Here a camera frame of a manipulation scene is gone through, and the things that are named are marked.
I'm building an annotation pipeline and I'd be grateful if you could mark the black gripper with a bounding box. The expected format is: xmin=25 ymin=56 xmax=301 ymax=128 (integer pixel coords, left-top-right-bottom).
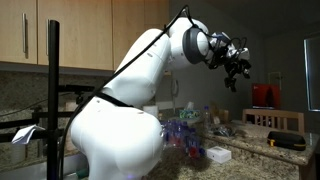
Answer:
xmin=223 ymin=59 xmax=253 ymax=93

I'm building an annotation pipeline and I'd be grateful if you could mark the black zip case yellow zipper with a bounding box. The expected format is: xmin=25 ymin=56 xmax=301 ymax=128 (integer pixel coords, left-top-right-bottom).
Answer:
xmin=267 ymin=130 xmax=307 ymax=151

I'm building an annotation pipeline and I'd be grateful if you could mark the red box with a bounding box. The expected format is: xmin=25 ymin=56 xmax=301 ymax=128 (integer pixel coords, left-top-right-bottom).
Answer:
xmin=251 ymin=83 xmax=282 ymax=109

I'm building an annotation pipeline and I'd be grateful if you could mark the brown paper bag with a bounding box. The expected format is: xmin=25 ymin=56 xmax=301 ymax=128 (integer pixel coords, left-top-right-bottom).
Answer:
xmin=209 ymin=101 xmax=231 ymax=125

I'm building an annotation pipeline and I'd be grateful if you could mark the wooden slat back chair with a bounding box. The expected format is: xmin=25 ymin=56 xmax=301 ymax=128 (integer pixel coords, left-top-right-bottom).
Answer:
xmin=242 ymin=108 xmax=305 ymax=133

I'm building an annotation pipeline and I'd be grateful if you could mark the tall clear water bottle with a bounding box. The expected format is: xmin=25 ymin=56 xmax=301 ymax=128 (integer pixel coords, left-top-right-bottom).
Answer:
xmin=203 ymin=105 xmax=213 ymax=130

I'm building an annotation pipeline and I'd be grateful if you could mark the green patterned tissue box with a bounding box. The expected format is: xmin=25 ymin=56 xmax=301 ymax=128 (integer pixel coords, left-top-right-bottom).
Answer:
xmin=179 ymin=101 xmax=202 ymax=120

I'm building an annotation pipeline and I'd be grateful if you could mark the small white box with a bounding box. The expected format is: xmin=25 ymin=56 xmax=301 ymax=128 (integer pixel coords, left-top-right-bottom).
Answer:
xmin=205 ymin=145 xmax=233 ymax=164

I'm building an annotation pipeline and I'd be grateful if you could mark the bottle with red liquid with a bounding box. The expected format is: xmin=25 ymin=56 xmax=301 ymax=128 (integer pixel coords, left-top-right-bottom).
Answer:
xmin=187 ymin=128 xmax=202 ymax=158

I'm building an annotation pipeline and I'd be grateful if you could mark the white paper towel roll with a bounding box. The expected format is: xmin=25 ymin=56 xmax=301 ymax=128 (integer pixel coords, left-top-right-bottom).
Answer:
xmin=142 ymin=105 xmax=159 ymax=120

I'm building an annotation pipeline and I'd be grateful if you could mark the folded white paper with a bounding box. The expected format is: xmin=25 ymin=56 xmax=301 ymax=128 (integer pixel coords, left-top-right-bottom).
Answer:
xmin=11 ymin=124 xmax=46 ymax=145

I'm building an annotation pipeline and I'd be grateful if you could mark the white wall phone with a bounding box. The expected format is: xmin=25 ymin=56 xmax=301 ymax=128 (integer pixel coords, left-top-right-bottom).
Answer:
xmin=171 ymin=78 xmax=179 ymax=98

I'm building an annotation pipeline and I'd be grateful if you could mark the black camera stand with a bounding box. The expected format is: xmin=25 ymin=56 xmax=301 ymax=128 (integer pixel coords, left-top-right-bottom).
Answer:
xmin=0 ymin=19 xmax=96 ymax=180

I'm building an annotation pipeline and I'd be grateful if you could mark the silver cabinet handle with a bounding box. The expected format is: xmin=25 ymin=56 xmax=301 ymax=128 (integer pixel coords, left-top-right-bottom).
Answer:
xmin=45 ymin=18 xmax=50 ymax=56
xmin=21 ymin=12 xmax=28 ymax=54

